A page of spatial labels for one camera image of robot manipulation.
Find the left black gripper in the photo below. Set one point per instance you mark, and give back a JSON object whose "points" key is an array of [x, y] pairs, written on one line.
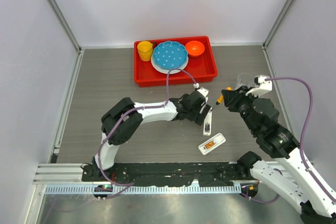
{"points": [[198, 118]]}

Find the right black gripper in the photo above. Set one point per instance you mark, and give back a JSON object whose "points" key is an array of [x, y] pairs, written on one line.
{"points": [[230, 97]]}

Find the yellow handle screwdriver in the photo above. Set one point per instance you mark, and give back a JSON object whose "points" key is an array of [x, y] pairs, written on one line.
{"points": [[218, 101]]}

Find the slim white remote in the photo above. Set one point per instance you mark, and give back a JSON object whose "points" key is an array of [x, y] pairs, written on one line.
{"points": [[208, 119]]}

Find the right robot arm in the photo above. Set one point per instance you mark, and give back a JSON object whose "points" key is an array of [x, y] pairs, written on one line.
{"points": [[311, 199]]}

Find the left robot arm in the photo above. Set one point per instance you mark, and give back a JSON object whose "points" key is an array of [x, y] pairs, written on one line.
{"points": [[122, 120]]}

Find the white remote orange battery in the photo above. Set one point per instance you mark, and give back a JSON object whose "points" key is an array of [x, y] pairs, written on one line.
{"points": [[219, 139]]}

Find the clear plastic cup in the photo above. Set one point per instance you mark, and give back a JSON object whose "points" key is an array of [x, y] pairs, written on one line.
{"points": [[244, 81]]}

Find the red plastic tray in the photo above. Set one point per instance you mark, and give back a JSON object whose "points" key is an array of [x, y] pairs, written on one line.
{"points": [[202, 68]]}

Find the white plate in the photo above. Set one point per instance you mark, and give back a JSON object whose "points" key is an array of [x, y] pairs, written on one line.
{"points": [[165, 71]]}

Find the blue dotted plate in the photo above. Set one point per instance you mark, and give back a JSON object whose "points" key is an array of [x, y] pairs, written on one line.
{"points": [[168, 55]]}

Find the orange bowl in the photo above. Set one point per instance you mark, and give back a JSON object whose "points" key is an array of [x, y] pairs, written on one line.
{"points": [[195, 48]]}

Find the yellow cup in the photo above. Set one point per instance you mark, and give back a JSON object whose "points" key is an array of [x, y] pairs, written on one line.
{"points": [[145, 50]]}

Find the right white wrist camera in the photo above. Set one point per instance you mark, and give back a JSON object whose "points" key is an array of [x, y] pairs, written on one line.
{"points": [[262, 86]]}

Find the right aluminium frame post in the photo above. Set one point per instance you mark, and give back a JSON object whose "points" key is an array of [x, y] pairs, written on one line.
{"points": [[281, 16]]}

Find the aluminium frame post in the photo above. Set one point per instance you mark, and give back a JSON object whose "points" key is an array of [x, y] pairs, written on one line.
{"points": [[64, 24], [281, 16]]}

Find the aluminium frame rail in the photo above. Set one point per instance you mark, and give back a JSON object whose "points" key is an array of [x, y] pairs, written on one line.
{"points": [[58, 174]]}

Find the white slotted cable duct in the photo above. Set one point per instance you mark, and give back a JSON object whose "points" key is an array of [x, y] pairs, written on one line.
{"points": [[96, 189]]}

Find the left aluminium frame post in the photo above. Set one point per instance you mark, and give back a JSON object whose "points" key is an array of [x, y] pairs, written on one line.
{"points": [[64, 24]]}

